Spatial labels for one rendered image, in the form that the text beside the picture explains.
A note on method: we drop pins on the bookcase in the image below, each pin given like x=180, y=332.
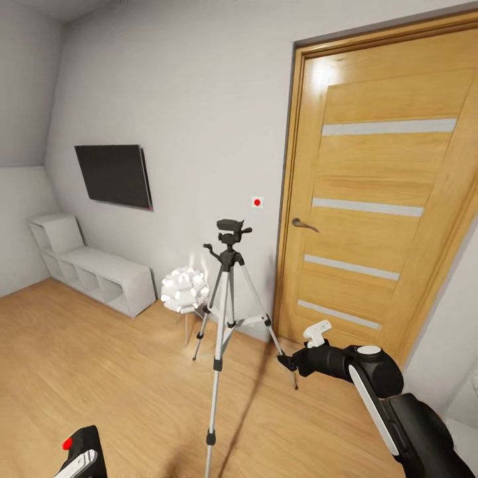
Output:
x=460, y=415
x=118, y=283

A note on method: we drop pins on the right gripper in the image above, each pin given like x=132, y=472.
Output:
x=309, y=360

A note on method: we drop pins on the electric switch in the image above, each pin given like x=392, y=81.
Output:
x=257, y=202

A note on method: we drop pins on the wall mounted tv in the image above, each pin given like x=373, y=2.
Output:
x=114, y=174

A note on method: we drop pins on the door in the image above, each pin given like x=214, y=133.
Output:
x=381, y=180

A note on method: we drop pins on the digital camera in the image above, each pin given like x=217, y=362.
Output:
x=83, y=440

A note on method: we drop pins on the camera tripod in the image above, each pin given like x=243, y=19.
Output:
x=226, y=321

